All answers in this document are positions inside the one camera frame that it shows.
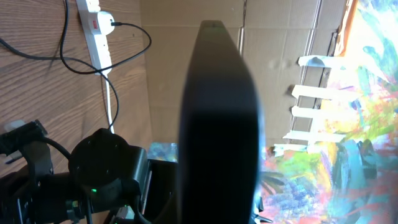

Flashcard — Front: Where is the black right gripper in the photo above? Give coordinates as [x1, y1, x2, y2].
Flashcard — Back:
[1, 169, 40, 224]

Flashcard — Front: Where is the black USB charging cable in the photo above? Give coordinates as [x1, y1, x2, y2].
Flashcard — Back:
[0, 0, 152, 131]

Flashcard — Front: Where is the Samsung Galaxy smartphone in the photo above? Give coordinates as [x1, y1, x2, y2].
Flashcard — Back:
[177, 21, 264, 223]

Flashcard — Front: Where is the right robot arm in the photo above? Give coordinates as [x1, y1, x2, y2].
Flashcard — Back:
[1, 123, 177, 223]

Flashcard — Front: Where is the white charger plug adapter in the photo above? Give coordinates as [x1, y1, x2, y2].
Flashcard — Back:
[87, 11, 115, 35]

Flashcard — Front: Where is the white power strip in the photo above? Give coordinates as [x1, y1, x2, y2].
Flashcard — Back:
[76, 0, 112, 70]

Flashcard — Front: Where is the cardboard backdrop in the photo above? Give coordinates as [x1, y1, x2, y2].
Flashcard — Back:
[141, 0, 348, 146]

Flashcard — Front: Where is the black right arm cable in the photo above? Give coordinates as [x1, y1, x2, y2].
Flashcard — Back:
[40, 136, 72, 159]

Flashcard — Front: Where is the white power strip cord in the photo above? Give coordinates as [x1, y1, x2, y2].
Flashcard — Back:
[104, 73, 115, 134]

